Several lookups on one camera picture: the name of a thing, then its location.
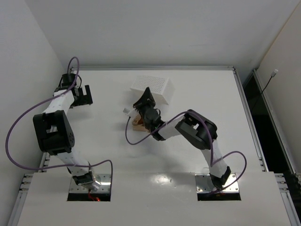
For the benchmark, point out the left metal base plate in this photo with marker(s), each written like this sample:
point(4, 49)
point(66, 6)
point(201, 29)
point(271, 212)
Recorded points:
point(100, 185)

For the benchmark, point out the white perforated box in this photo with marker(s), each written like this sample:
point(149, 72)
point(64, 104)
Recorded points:
point(162, 89)

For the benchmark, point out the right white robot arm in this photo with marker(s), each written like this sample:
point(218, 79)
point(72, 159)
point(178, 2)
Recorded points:
point(195, 128)

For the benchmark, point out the light wood letter cube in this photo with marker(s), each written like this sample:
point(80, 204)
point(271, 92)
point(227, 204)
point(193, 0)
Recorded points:
point(137, 120)

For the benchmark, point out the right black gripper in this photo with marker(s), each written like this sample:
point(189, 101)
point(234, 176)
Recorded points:
point(143, 103)

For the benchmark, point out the metal base plate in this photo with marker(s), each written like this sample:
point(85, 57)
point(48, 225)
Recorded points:
point(205, 184)
point(100, 185)

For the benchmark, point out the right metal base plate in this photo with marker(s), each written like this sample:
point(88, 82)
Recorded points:
point(205, 184)

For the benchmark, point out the light wood plank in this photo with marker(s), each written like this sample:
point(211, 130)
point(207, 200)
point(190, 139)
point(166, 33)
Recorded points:
point(140, 128)

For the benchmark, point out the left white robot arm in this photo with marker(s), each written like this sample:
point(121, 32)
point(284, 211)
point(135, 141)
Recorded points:
point(54, 133)

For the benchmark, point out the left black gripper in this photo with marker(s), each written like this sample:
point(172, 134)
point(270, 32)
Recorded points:
point(83, 100)

